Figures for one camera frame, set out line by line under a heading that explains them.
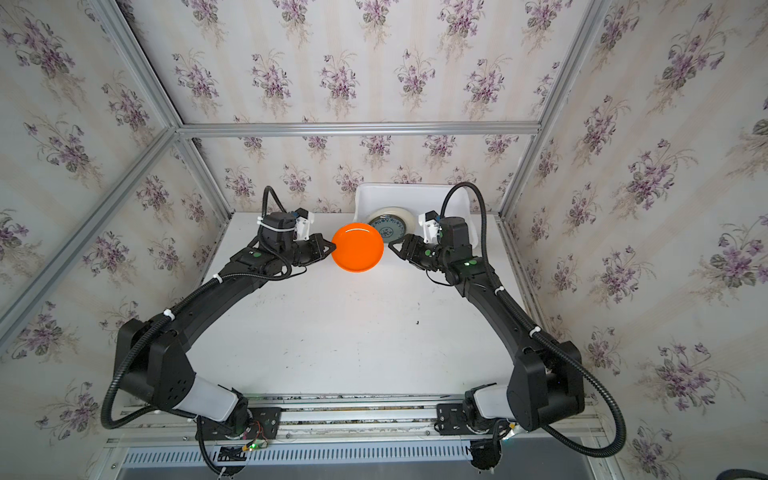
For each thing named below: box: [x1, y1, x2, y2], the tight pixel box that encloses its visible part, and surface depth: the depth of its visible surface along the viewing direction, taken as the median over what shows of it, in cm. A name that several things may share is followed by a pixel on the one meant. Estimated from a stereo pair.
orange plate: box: [332, 222, 384, 273], surface depth 84 cm
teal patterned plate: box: [368, 214, 406, 243], surface depth 112 cm
